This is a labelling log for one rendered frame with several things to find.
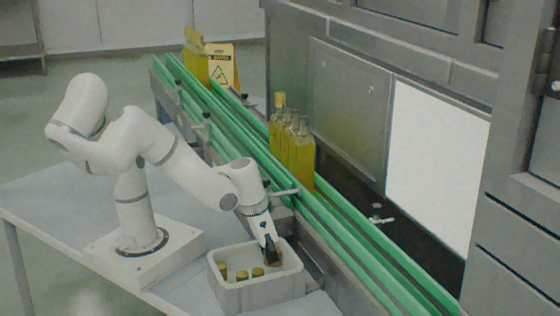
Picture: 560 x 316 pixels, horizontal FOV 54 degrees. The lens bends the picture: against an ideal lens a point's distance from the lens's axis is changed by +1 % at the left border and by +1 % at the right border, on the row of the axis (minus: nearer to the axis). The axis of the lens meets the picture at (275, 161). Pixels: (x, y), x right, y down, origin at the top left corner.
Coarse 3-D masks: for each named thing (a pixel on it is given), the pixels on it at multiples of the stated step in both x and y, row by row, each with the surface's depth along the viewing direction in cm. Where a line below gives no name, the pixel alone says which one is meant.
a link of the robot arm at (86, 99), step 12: (72, 84) 119; (84, 84) 116; (96, 84) 117; (72, 96) 115; (84, 96) 115; (96, 96) 116; (108, 96) 119; (60, 108) 115; (72, 108) 114; (84, 108) 114; (96, 108) 116; (60, 120) 113; (72, 120) 113; (84, 120) 114; (96, 120) 117; (84, 132) 115; (96, 132) 127
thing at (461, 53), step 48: (288, 0) 189; (336, 0) 164; (384, 0) 139; (432, 0) 122; (480, 0) 106; (288, 48) 198; (384, 48) 135; (432, 48) 121; (480, 48) 108; (288, 96) 206; (480, 96) 107; (432, 240) 134
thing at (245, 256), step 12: (216, 252) 147; (228, 252) 149; (240, 252) 150; (252, 252) 152; (288, 252) 148; (228, 264) 150; (240, 264) 151; (252, 264) 153; (288, 264) 148; (300, 264) 142; (216, 276) 138; (228, 276) 149; (264, 276) 137; (276, 276) 137; (228, 288) 134
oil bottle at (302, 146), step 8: (296, 136) 157; (304, 136) 156; (312, 136) 157; (296, 144) 156; (304, 144) 156; (312, 144) 157; (296, 152) 157; (304, 152) 157; (312, 152) 158; (296, 160) 158; (304, 160) 158; (312, 160) 159; (296, 168) 159; (304, 168) 159; (312, 168) 161; (296, 176) 160; (304, 176) 161; (312, 176) 162; (304, 184) 162; (312, 184) 163; (312, 192) 164
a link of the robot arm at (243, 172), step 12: (216, 168) 133; (228, 168) 132; (240, 168) 130; (252, 168) 131; (240, 180) 130; (252, 180) 131; (240, 192) 132; (252, 192) 132; (264, 192) 136; (240, 204) 135; (252, 204) 134
